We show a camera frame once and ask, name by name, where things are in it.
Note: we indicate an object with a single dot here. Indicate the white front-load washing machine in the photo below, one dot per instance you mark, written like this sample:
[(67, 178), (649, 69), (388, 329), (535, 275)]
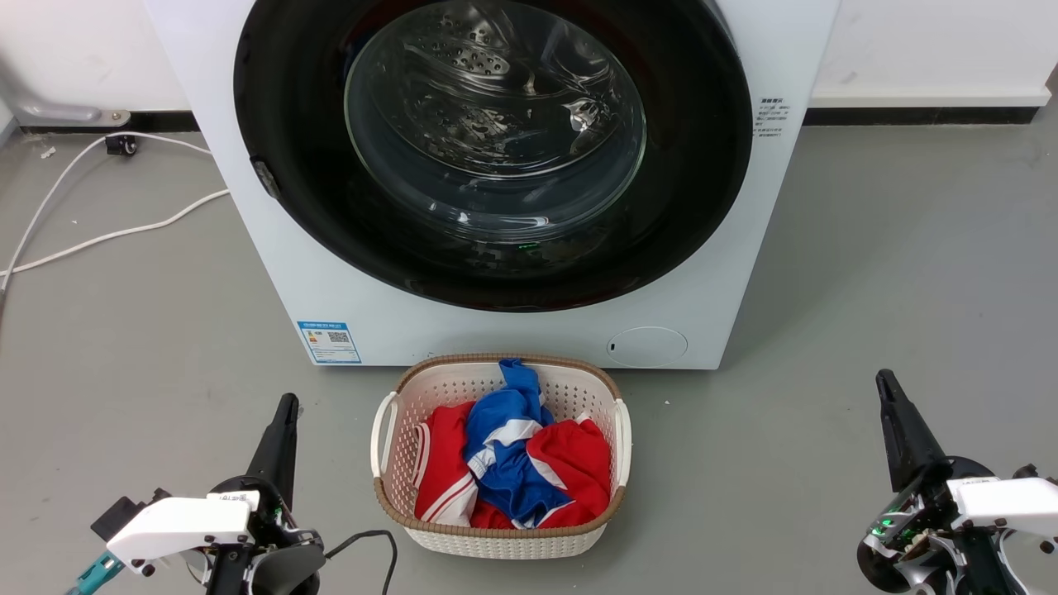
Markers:
[(413, 330)]

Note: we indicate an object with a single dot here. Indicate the red garment with white stripes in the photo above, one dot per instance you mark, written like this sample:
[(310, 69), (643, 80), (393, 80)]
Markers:
[(442, 467)]

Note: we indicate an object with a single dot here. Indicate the black round glass washer door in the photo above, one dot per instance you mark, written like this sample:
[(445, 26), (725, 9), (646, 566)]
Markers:
[(285, 124)]

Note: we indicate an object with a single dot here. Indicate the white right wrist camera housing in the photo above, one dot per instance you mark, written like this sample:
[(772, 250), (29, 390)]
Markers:
[(1008, 502)]

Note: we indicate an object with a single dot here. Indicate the white plastic laundry basket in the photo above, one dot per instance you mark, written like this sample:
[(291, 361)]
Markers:
[(496, 543)]

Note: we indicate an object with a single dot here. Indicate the blue energy label sticker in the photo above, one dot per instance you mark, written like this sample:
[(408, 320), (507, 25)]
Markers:
[(329, 342)]

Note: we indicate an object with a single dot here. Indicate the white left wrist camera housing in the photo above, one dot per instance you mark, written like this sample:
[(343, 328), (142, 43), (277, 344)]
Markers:
[(182, 521)]

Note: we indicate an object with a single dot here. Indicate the small black text sticker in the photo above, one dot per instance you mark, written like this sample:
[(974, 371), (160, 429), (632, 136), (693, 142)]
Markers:
[(772, 117)]

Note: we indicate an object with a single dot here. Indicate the blue garment with white stripe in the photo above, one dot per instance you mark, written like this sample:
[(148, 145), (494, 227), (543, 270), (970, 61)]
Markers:
[(512, 483)]

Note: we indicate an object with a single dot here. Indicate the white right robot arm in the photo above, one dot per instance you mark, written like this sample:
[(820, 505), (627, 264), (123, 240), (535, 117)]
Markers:
[(1004, 572)]

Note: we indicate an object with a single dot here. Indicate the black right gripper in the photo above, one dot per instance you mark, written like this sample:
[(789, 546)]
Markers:
[(917, 529)]

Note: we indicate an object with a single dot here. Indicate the round white filter cover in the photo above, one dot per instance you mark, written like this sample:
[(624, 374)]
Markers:
[(647, 347)]

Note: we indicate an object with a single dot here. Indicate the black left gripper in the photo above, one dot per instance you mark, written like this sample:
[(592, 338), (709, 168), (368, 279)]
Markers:
[(277, 521)]

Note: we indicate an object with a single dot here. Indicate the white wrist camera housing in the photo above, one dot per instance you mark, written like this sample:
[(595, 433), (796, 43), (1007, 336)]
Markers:
[(1008, 502), (182, 521)]

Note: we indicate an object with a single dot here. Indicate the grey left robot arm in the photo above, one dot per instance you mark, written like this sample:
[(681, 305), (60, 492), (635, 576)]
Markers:
[(289, 572)]

